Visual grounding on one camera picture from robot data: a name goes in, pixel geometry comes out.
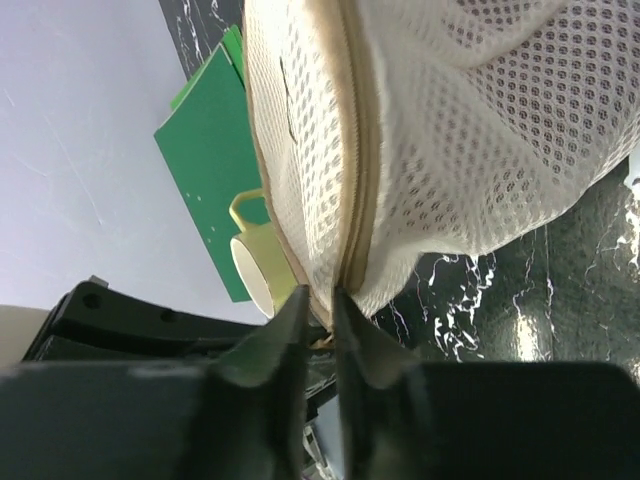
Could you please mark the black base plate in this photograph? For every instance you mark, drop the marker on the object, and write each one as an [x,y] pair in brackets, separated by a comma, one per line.
[95,323]

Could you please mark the beige mesh laundry bag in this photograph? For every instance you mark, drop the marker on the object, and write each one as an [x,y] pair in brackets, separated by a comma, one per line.
[385,130]

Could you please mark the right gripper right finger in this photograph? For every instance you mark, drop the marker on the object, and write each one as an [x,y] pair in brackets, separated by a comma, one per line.
[406,418]

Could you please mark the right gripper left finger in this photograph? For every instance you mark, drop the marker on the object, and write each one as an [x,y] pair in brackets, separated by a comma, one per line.
[238,417]

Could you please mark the green folder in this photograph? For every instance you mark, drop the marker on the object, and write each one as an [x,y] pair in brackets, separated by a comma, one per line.
[206,144]

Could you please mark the cream paper cup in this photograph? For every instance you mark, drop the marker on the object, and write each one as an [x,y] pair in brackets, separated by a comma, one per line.
[259,259]

